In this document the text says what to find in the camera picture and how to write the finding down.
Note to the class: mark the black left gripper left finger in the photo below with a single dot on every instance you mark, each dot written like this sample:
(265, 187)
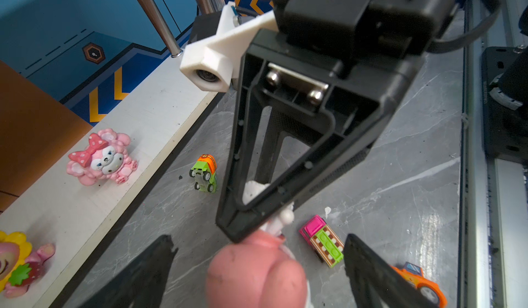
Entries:
(142, 283)

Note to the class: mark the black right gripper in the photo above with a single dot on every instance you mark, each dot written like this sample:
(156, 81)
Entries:
(344, 28)

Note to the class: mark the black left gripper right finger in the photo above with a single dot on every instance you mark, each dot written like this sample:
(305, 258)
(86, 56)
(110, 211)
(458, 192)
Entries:
(374, 283)

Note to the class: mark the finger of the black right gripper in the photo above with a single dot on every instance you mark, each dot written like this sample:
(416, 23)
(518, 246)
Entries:
(354, 112)
(279, 127)

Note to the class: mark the pink round head doll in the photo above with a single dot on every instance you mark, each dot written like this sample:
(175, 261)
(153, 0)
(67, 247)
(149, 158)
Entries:
(260, 271)

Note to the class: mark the yellow flower doll toy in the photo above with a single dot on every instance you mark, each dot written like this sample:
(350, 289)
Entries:
(21, 265)

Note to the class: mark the pink sheep toy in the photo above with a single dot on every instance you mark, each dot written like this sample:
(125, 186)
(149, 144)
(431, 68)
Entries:
(105, 158)

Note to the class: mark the white two-tier shelf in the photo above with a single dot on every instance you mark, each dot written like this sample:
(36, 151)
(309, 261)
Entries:
(58, 209)

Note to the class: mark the orange toy race car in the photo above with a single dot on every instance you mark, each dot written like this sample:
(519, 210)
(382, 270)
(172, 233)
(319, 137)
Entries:
(414, 275)

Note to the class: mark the pink green toy car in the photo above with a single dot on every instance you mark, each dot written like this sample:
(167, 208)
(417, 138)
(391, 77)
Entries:
(323, 240)

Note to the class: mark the green orange toy truck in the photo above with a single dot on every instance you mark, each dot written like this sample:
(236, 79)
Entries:
(204, 174)

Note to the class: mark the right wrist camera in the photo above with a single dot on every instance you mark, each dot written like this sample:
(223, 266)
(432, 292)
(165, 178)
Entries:
(213, 62)

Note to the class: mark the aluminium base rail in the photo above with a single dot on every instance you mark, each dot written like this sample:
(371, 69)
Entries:
(493, 208)

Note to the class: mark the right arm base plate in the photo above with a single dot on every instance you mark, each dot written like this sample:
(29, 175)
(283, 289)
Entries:
(504, 79)

